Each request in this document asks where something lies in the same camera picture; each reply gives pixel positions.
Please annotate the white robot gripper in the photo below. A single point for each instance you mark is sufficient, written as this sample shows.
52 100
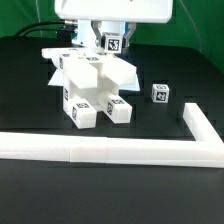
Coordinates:
128 11

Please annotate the white tagged cube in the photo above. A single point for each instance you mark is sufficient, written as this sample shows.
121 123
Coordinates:
160 93
111 42

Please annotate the white chair back frame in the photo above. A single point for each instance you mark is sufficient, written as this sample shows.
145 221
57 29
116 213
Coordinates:
83 67

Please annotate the white chair seat block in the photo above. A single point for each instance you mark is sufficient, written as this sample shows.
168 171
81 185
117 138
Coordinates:
70 90

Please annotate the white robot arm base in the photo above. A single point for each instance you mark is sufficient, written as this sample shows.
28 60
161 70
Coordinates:
86 37

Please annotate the white U-shaped fixture frame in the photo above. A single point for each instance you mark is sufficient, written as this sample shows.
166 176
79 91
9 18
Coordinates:
205 150

